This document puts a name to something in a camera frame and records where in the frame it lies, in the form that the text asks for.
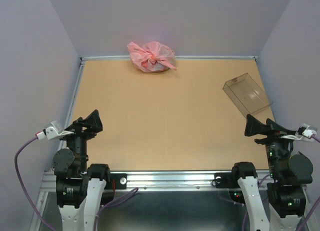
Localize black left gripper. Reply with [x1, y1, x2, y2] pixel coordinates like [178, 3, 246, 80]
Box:
[60, 107, 103, 169]

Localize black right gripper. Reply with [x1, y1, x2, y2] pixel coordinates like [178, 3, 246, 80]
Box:
[244, 112, 297, 178]

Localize pink plastic bag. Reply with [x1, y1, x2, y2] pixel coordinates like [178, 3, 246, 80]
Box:
[127, 41, 177, 73]

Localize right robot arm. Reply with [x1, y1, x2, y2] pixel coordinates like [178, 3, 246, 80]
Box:
[230, 114, 318, 231]

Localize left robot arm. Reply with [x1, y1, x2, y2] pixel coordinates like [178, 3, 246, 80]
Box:
[53, 109, 111, 231]

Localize clear plastic container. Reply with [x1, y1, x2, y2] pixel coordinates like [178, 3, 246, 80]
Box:
[223, 73, 273, 117]

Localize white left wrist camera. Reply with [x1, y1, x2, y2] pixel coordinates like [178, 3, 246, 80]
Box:
[35, 120, 74, 141]

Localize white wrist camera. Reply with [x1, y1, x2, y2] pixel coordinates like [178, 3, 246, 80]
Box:
[35, 120, 74, 141]
[281, 123, 320, 143]

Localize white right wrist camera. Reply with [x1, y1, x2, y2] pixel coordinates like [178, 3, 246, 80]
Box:
[281, 123, 320, 143]

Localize aluminium front rail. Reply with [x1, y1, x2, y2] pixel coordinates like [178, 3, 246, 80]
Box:
[41, 169, 307, 192]

